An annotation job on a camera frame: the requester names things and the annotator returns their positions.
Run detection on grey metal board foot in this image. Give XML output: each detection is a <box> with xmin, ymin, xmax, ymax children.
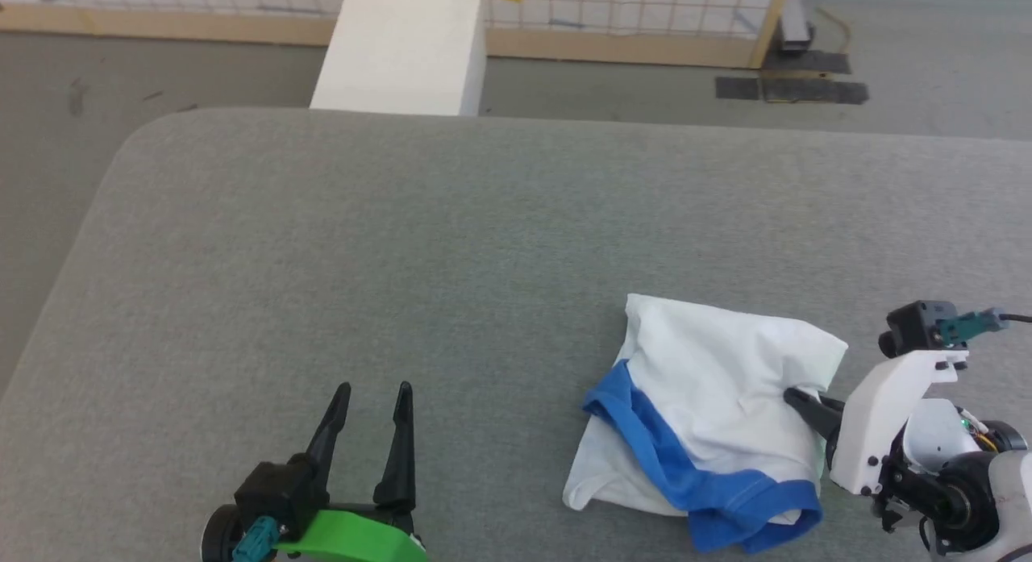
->
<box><xmin>777</xmin><ymin>0</ymin><xmax>816</xmax><ymax>52</ymax></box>

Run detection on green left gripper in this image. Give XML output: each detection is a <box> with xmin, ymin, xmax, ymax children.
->
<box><xmin>273</xmin><ymin>381</ymin><xmax>430</xmax><ymax>562</ymax></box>

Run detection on lemon print grid panel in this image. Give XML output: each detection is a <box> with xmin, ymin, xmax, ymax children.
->
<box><xmin>0</xmin><ymin>0</ymin><xmax>793</xmax><ymax>70</ymax></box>

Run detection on small black floor mat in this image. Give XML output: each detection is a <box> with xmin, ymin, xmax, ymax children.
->
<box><xmin>715</xmin><ymin>76</ymin><xmax>761</xmax><ymax>102</ymax></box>

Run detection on white rectangular box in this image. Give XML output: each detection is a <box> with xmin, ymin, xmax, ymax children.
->
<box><xmin>310</xmin><ymin>0</ymin><xmax>488</xmax><ymax>118</ymax></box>

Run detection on right black cable teal plug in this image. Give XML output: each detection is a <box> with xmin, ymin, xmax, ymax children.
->
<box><xmin>938</xmin><ymin>307</ymin><xmax>1032</xmax><ymax>345</ymax></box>

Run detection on yellow floor cable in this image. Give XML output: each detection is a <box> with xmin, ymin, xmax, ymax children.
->
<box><xmin>814</xmin><ymin>6</ymin><xmax>853</xmax><ymax>56</ymax></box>

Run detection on large black floor mat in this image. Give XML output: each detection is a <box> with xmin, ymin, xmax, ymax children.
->
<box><xmin>761</xmin><ymin>49</ymin><xmax>871</xmax><ymax>106</ymax></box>

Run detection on blue and white shirt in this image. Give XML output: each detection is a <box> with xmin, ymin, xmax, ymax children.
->
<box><xmin>562</xmin><ymin>293</ymin><xmax>850</xmax><ymax>556</ymax></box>

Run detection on left black cable teal plug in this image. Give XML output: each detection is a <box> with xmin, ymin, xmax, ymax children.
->
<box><xmin>231</xmin><ymin>517</ymin><xmax>281</xmax><ymax>562</ymax></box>

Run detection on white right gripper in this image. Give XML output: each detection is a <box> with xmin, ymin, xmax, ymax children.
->
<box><xmin>783</xmin><ymin>350</ymin><xmax>969</xmax><ymax>496</ymax></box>

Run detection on black cable teal plug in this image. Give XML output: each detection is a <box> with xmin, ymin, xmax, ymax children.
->
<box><xmin>938</xmin><ymin>307</ymin><xmax>1032</xmax><ymax>345</ymax></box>
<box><xmin>231</xmin><ymin>517</ymin><xmax>281</xmax><ymax>562</ymax></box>

